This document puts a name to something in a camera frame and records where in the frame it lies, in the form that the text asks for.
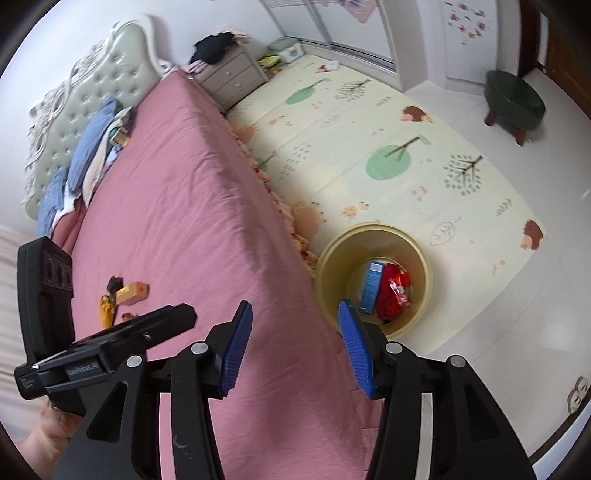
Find dark green round stool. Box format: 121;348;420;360
483;70;547;147

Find red snack wrapper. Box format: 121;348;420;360
376;263;413;323

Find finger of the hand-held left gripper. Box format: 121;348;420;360
74;303;198;357

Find large blue pillow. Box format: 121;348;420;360
68;98;117;192

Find pink wall stickers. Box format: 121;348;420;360
442;0;493;40

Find person's left hand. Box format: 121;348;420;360
23;399;86;464

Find small blue pillow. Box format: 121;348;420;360
37;168;71;236

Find printed ruffled bed skirt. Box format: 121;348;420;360
226;119;320;280

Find blue carton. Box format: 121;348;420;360
359;261;385;316

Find grey nightstand with drawers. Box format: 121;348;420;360
194;44;269;114

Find bed with pink sheet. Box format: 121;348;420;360
52;69;389;480

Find brown wooden door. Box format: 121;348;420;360
519;0;588;95

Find white sliding wardrobe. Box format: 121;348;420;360
259;0;399;73

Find black clothes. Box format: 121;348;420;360
189;33;237;64

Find orange box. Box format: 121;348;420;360
117;282;150;306

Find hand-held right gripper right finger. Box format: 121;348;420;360
338;299;539;480

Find green white storage box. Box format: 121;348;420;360
268;38;305;64

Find cream printed play mat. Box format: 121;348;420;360
224;53;552;333

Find yellow plastic bin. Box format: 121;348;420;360
316;223;433;340

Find green tufted white headboard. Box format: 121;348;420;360
21;14;178;222

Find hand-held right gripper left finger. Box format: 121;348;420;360
53;300;254;480

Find beige curtain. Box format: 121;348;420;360
0;225;37;444

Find white folded cloth pile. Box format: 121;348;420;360
82;108;136;206

